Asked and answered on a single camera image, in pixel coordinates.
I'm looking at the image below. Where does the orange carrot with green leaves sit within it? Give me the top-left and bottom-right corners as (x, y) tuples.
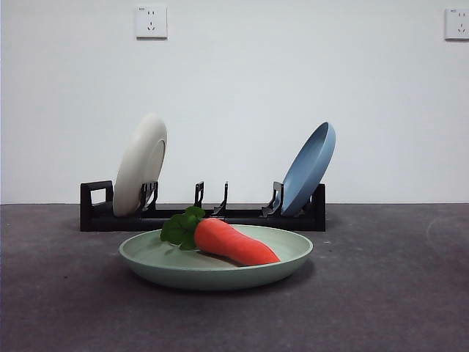
(160, 205), (281, 266)

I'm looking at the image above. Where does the green plate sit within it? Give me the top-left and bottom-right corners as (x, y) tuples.
(118, 223), (314, 292)

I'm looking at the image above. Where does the blue plate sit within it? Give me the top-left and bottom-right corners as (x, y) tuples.
(280, 122), (336, 217)

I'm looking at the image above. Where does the white plate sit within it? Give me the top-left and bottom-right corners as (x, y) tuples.
(112, 112), (169, 217)

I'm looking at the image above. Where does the black plate rack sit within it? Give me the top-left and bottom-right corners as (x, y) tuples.
(79, 180), (327, 232)

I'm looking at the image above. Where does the white wall socket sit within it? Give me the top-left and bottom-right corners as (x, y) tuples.
(136, 4), (169, 40)
(443, 7), (469, 41)

